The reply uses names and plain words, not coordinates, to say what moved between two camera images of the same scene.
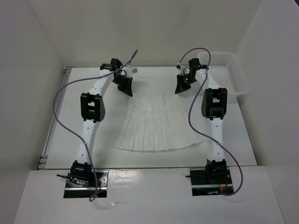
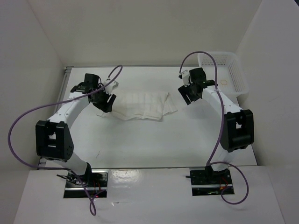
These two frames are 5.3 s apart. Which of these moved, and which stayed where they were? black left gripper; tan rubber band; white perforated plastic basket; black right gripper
Moved: black right gripper; black left gripper
Stayed: white perforated plastic basket; tan rubber band
